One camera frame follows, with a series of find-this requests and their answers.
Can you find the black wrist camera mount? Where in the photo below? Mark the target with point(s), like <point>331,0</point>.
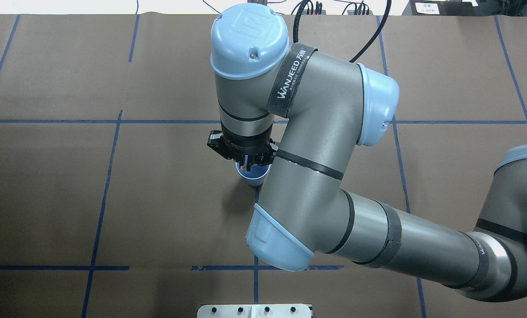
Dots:
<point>216,142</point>

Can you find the black box with label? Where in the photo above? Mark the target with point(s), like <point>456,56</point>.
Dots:
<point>438,8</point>

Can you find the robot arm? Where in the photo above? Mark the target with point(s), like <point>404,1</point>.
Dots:
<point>300,113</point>

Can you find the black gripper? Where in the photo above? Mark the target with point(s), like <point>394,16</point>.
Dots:
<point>244,146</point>

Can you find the blue ribbed cup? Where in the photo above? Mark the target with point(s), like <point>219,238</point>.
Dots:
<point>256,176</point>

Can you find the white mount base plate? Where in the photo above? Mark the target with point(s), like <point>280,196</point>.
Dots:
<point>282,310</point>

